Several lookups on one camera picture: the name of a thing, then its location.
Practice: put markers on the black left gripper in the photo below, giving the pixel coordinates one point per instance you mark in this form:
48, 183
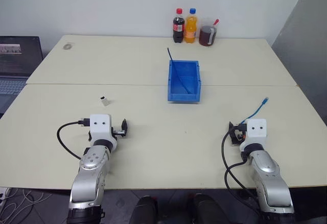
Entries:
117, 132

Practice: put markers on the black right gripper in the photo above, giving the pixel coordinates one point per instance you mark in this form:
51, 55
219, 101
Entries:
241, 132

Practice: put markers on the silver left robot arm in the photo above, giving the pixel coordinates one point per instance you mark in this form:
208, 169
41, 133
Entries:
89, 173

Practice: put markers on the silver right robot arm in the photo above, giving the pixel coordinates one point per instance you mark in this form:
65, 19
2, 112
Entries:
270, 180

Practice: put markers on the small white adapter plug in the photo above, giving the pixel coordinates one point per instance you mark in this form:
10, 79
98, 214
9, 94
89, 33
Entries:
104, 101

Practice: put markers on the blue plastic storage bin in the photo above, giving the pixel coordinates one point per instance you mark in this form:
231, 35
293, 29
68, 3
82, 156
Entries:
184, 96

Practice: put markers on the dark rounded shape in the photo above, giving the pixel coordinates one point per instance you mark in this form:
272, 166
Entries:
146, 211

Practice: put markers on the jar of dark liquid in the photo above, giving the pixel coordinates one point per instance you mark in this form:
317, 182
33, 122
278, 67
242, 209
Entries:
205, 36

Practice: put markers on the orange soda bottle blue cap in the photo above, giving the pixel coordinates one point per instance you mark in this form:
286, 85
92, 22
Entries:
190, 31

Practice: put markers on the grey laptop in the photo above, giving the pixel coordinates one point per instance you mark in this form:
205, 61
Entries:
15, 63

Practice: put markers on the cola bottle red cap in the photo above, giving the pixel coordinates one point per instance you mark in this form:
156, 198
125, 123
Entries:
178, 29

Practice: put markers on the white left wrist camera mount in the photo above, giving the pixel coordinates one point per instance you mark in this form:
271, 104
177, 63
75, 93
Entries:
100, 126

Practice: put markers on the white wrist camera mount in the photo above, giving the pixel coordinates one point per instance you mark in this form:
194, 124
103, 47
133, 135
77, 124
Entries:
256, 132
100, 126

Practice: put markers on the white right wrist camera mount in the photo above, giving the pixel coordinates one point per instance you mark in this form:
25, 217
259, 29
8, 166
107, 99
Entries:
256, 132

